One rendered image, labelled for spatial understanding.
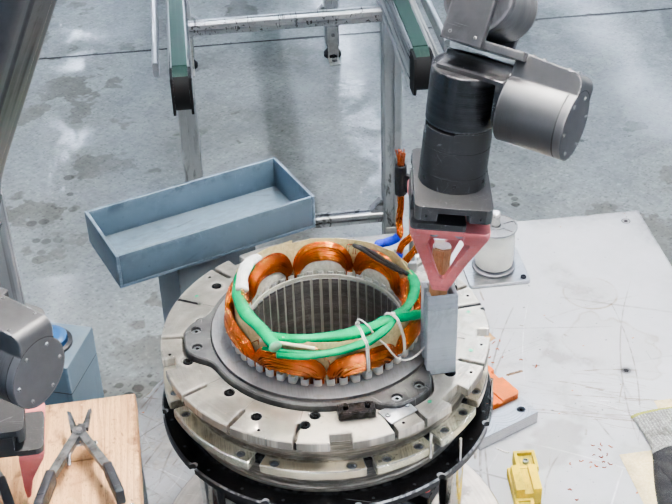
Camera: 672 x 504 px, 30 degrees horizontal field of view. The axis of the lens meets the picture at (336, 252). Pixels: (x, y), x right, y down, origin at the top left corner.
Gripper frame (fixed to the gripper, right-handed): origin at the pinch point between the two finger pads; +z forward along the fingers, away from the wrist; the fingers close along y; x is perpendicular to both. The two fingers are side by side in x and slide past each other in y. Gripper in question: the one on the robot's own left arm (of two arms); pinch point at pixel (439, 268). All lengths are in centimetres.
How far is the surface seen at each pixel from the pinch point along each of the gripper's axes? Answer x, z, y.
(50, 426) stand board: 34.5, 17.7, -4.3
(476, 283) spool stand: -12, 39, 57
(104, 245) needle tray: 35.1, 17.4, 26.6
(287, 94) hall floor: 24, 113, 269
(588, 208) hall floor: -61, 107, 201
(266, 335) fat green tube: 14.9, 6.4, -3.1
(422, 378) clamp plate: 0.5, 10.8, -2.0
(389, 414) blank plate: 3.5, 11.6, -6.6
